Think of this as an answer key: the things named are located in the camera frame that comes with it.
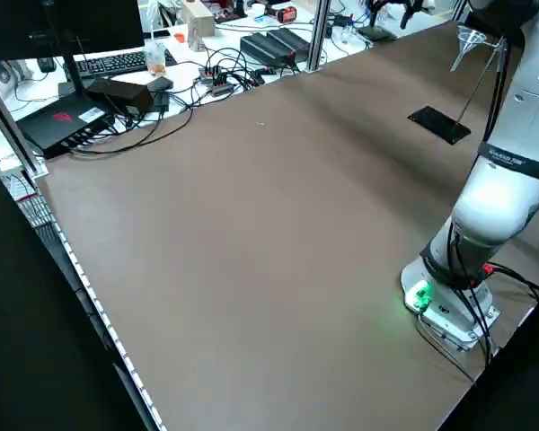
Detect clear glass funnel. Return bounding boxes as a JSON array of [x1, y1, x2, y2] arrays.
[[449, 25, 491, 74]]

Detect flat black device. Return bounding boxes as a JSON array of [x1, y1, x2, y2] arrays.
[[357, 24, 398, 43]]

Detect black ribbed power supply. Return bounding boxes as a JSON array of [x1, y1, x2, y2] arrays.
[[267, 28, 314, 58], [240, 31, 294, 65]]

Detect red and black device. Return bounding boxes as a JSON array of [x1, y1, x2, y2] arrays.
[[269, 4, 300, 23]]

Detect usb hub with plugs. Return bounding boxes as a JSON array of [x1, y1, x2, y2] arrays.
[[199, 64, 235, 98]]

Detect wooden box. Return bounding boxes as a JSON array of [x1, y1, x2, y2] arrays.
[[181, 1, 216, 51]]

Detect clear cup with orange contents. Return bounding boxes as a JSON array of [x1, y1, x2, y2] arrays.
[[143, 38, 168, 75]]

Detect black power brick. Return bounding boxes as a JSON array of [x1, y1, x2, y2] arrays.
[[85, 79, 155, 116]]

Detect black keyboard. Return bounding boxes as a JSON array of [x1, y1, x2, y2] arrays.
[[73, 49, 153, 78]]

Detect black computer monitor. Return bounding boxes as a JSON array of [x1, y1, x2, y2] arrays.
[[0, 0, 146, 98]]

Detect black box with red logo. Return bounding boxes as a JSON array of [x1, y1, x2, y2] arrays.
[[15, 94, 118, 159]]

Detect aluminium frame post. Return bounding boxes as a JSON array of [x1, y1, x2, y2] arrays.
[[305, 0, 332, 74], [0, 66, 49, 177]]

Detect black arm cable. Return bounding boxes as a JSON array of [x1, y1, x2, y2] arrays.
[[445, 36, 512, 365]]

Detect metal ring stand black base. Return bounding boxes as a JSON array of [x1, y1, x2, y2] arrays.
[[407, 34, 509, 145]]

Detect thick black foot cable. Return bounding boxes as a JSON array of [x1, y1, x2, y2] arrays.
[[484, 263, 539, 303]]

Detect long black table cable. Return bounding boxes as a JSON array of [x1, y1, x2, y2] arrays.
[[69, 57, 216, 156]]

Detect thin black foot cables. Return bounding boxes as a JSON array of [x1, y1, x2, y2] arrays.
[[414, 309, 482, 388]]

